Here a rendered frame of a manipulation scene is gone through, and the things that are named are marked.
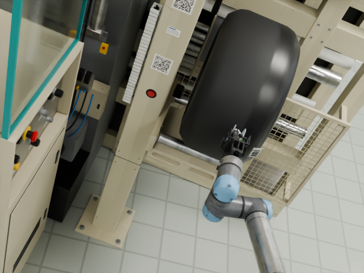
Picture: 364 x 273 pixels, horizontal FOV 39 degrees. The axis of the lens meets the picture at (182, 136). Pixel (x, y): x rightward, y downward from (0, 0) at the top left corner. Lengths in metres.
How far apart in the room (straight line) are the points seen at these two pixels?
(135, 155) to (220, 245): 0.95
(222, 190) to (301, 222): 1.95
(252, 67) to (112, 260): 1.44
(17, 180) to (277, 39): 1.06
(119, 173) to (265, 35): 1.03
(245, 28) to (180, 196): 1.54
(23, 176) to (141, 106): 0.58
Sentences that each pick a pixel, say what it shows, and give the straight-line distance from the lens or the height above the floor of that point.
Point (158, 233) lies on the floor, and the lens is 3.03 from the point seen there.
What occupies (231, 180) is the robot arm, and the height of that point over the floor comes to 1.33.
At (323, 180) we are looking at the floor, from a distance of 3.84.
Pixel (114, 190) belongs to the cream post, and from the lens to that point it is 2.66.
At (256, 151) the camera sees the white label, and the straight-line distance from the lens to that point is 1.97.
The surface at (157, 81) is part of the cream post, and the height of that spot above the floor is 1.13.
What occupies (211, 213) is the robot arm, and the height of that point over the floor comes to 1.18.
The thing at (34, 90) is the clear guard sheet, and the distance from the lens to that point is 1.66.
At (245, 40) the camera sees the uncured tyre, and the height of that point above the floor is 1.47.
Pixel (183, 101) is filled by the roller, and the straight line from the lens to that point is 2.40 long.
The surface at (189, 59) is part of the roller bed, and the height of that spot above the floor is 1.00.
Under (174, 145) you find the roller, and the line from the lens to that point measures 2.20.
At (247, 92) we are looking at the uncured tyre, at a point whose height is 1.37.
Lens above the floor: 2.47
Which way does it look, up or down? 44 degrees down
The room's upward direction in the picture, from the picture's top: 24 degrees clockwise
